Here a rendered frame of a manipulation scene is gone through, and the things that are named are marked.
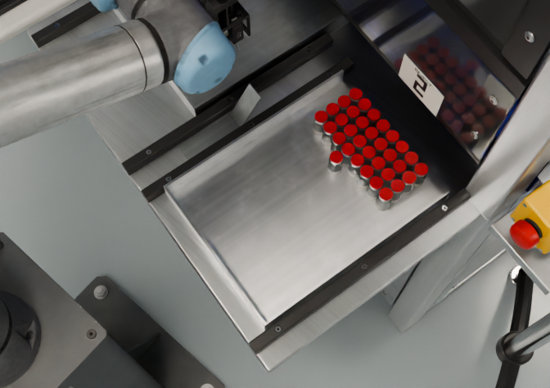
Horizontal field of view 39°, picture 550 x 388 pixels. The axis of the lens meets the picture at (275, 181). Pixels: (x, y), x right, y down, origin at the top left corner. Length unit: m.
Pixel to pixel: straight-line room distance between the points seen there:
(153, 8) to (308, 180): 0.44
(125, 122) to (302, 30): 0.33
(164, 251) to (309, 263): 0.99
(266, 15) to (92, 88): 0.60
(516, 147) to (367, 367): 1.11
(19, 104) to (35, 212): 1.46
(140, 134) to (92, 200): 0.95
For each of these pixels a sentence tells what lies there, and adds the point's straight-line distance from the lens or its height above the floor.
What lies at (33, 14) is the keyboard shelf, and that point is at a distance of 1.50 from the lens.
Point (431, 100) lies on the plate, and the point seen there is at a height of 1.02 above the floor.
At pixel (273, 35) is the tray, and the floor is 0.88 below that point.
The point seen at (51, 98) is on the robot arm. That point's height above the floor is 1.33.
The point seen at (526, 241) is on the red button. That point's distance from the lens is 1.08.
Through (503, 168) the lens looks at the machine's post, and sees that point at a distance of 1.08.
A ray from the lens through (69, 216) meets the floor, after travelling 2.19.
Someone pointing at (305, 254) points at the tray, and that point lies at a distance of 1.16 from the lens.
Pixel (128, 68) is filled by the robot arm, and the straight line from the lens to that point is 0.81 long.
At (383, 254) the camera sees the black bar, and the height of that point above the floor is 0.90.
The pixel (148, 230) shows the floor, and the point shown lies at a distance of 2.13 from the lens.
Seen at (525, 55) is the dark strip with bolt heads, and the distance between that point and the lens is 0.91.
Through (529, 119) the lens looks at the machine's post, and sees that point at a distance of 0.97.
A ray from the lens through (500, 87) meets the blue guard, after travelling 0.98.
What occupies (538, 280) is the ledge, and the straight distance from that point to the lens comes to 1.21.
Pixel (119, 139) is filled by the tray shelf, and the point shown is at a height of 0.88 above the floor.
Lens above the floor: 1.99
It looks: 68 degrees down
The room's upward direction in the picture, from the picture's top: straight up
